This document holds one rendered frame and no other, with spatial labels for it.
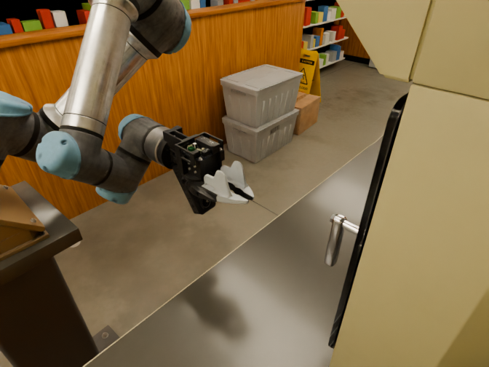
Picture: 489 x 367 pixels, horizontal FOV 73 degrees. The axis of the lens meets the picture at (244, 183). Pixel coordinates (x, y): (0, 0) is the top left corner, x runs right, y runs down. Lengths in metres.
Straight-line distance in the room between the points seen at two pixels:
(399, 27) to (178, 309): 0.57
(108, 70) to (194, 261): 1.49
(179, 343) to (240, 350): 0.11
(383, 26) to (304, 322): 0.51
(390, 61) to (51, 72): 2.02
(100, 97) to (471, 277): 0.61
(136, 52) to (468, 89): 0.72
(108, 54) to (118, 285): 1.50
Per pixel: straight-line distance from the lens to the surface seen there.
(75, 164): 0.64
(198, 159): 0.59
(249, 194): 0.57
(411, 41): 0.30
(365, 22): 0.31
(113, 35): 0.72
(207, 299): 0.69
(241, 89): 2.62
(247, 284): 0.71
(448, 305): 0.40
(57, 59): 2.20
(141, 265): 2.07
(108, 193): 0.74
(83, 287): 2.08
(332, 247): 0.49
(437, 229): 0.34
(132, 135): 0.73
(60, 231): 0.92
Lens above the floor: 1.50
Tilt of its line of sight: 35 degrees down
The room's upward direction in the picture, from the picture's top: straight up
